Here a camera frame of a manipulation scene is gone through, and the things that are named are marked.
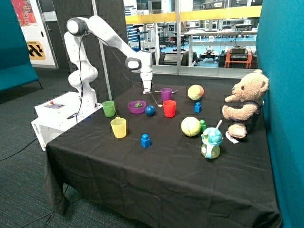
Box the purple plastic bowl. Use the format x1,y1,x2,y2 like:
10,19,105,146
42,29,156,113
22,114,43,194
128,100,146,114

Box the purple plastic cup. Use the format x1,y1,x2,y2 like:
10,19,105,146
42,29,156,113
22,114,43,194
161,88,172,102

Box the black tablecloth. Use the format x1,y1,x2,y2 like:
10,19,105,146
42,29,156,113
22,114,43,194
44,86,283,228

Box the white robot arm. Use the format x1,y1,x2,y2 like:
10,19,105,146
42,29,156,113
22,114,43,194
64,16,152,109

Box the blue toy block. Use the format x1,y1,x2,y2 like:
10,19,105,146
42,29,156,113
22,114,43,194
141,134,151,148
194,102,202,113

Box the blue ball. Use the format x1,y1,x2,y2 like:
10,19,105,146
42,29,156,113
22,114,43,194
145,105,156,116

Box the blue toy block front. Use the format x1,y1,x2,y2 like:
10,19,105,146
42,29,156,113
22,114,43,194
141,134,151,148

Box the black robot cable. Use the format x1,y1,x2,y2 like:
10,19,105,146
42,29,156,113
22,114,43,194
76,32,145,124

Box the yellow plastic cup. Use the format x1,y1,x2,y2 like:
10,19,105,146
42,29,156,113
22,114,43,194
110,117,126,139

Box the orange-yellow soft ball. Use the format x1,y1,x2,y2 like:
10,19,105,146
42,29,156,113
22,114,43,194
187,85,204,101

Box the teal sippy cup with straw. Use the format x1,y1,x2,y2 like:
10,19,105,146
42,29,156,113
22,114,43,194
201,120,223,159

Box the green toy block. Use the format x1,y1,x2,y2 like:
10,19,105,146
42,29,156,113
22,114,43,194
199,120,207,133

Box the teal sofa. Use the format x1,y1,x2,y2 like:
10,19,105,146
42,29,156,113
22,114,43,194
0,0,39,91

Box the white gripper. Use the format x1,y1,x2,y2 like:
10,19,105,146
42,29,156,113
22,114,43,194
140,72,153,95

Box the red plastic cup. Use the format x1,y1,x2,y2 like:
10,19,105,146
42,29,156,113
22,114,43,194
163,100,177,118

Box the teal partition wall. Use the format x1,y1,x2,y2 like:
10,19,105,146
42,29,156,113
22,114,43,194
256,0,304,228

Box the black camera tripod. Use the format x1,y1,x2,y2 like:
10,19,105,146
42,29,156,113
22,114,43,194
132,23,146,72

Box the yellow-green soft ball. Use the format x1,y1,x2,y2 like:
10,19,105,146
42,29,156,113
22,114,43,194
181,117,201,137

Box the green plastic cup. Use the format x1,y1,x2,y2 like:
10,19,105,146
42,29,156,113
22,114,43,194
102,100,115,117

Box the orange mobile robot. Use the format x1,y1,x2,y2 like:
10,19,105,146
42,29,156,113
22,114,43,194
224,46,258,69

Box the white robot control box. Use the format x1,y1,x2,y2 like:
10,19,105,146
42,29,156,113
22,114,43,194
31,92,102,151

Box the blue toy block back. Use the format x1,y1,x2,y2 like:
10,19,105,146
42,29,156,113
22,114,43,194
194,102,202,113

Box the green toy vegetable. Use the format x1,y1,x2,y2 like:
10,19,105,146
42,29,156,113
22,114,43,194
134,102,143,108

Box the brown teddy bear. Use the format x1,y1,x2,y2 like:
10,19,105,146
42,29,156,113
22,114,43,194
222,69,269,139

